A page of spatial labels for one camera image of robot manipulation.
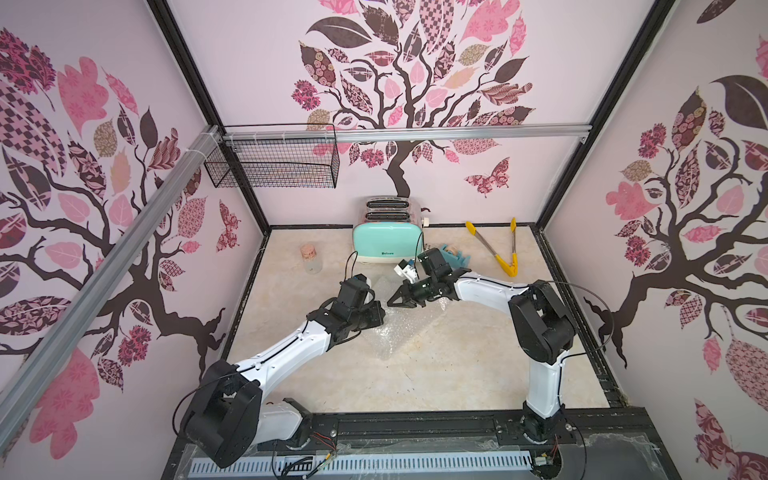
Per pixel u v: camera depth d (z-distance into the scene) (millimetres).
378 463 699
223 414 402
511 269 1045
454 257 1039
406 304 807
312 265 1041
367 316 727
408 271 870
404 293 809
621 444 722
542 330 508
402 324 851
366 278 796
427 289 792
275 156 1626
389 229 976
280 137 897
